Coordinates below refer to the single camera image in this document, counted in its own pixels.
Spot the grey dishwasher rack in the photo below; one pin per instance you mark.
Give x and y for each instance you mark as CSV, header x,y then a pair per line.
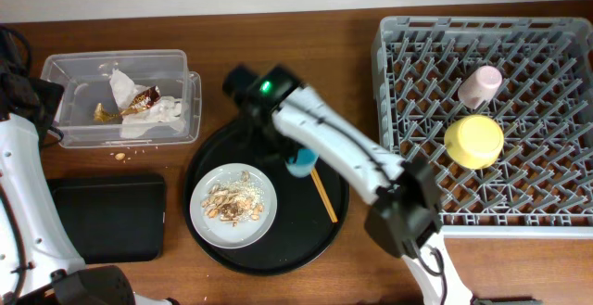
x,y
541,184

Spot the yellow bowl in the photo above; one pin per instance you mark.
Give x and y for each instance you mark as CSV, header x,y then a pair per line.
x,y
474,142

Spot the food scraps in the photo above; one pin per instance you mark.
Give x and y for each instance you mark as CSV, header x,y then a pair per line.
x,y
234,201

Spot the round black serving tray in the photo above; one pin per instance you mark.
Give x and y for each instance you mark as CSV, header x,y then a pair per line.
x,y
301,230

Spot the pink cup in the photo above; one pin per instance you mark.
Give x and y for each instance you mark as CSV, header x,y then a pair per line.
x,y
480,87

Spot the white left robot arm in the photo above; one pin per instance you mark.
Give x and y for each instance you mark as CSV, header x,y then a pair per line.
x,y
40,265

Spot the grey plate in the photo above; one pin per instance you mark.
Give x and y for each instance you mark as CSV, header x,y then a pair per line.
x,y
221,234

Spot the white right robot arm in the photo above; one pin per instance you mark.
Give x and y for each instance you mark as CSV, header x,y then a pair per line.
x,y
285,115

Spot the black rectangular tray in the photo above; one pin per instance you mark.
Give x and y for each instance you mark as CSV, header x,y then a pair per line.
x,y
113,219

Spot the clear plastic waste bin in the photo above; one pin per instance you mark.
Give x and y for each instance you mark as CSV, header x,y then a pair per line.
x,y
86,76

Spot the white tissue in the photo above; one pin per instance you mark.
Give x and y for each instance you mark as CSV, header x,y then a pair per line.
x,y
165,109

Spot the gold snack wrapper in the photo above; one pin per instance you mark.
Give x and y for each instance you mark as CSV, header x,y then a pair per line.
x,y
140,103

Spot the blue cup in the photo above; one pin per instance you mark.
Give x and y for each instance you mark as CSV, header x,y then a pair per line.
x,y
302,164

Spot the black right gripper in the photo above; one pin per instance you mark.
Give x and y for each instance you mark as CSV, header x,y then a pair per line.
x,y
266,150

